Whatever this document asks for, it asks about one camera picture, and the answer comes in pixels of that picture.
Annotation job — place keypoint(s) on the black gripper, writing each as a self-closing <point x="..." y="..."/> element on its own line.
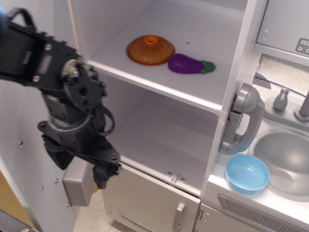
<point x="84" y="139"/>

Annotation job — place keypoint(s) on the white toy fridge door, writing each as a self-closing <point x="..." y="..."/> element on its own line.
<point x="34" y="178"/>

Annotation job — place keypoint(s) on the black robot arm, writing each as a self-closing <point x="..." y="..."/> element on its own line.
<point x="71" y="91"/>

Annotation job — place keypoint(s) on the grey ice dispenser panel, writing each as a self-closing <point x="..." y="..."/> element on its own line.
<point x="78" y="182"/>

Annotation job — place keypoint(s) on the white lower freezer door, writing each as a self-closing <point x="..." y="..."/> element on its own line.
<point x="146" y="204"/>

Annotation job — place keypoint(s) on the plywood board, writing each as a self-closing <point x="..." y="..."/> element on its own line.
<point x="10" y="204"/>

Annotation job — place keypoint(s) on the black equipment base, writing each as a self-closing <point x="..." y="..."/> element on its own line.
<point x="10" y="224"/>

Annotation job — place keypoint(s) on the orange toy pot lid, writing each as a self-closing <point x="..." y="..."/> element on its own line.
<point x="150" y="50"/>

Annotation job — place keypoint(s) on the purple toy eggplant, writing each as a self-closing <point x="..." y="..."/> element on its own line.
<point x="180" y="63"/>

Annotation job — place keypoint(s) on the white toy kitchen cabinet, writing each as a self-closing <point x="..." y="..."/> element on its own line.
<point x="170" y="125"/>

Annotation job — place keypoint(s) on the light blue plastic bowl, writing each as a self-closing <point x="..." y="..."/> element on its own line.
<point x="246" y="174"/>

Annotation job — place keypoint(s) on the grey toy telephone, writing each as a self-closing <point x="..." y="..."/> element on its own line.
<point x="243" y="121"/>

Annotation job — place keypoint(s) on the grey toy sink basin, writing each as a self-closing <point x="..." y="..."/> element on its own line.
<point x="286" y="154"/>

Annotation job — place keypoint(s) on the grey toy faucet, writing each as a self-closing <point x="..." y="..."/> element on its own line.
<point x="281" y="110"/>

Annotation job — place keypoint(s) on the grey oven vent panel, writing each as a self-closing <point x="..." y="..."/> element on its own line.
<point x="256" y="216"/>

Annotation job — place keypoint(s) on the grey toy microwave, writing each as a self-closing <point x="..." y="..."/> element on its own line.
<point x="284" y="32"/>

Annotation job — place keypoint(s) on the grey lower door handle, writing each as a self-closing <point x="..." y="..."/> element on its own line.
<point x="177" y="219"/>

